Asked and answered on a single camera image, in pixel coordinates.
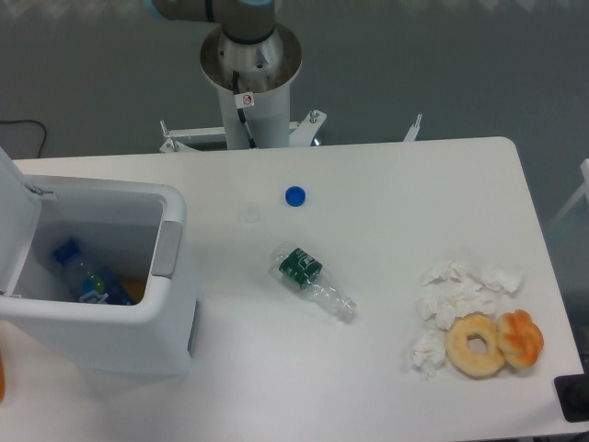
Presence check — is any white trash can lid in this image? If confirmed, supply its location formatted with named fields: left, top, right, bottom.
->
left=1, top=149, right=55, bottom=296

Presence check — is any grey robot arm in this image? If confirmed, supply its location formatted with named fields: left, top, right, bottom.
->
left=144, top=0, right=276, bottom=45

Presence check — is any blue bottle cap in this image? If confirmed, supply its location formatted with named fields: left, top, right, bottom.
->
left=284, top=186, right=306, bottom=207

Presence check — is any white bottle cap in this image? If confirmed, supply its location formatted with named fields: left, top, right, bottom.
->
left=239, top=204, right=261, bottom=225

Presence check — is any white trash can body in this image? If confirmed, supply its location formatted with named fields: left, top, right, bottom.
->
left=1, top=176, right=202, bottom=375

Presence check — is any clear crushed plastic bottle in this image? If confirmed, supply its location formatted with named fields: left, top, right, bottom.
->
left=270, top=241, right=357, bottom=323

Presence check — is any orange item inside bin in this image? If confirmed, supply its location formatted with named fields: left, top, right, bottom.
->
left=120, top=277, right=146, bottom=304

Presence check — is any large crumpled white tissue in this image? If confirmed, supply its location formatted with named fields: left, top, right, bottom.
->
left=417, top=261, right=525, bottom=332

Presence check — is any small crumpled white tissue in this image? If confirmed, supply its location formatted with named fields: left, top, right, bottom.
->
left=409, top=330, right=446, bottom=380

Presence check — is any blue labelled bottle in bin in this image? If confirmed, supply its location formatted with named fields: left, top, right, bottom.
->
left=52, top=239, right=135, bottom=306

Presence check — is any orange twisted bread roll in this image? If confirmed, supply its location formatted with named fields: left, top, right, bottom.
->
left=496, top=309, right=544, bottom=369

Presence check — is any black device at table corner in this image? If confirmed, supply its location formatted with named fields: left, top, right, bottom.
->
left=554, top=374, right=588, bottom=423

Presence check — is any orange object at left edge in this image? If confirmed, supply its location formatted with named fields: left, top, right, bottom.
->
left=0, top=355, right=6, bottom=403

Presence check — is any white metal base frame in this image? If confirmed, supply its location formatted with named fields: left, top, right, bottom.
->
left=158, top=109, right=424, bottom=154

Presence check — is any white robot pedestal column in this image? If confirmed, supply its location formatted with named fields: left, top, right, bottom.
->
left=200, top=24, right=302, bottom=150

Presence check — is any plain ring doughnut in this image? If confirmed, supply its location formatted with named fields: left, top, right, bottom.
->
left=445, top=314, right=505, bottom=378

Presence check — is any white frame at right edge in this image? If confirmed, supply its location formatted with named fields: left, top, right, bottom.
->
left=549, top=158, right=588, bottom=228

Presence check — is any black cable on floor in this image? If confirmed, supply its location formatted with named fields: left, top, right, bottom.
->
left=0, top=119, right=49, bottom=158

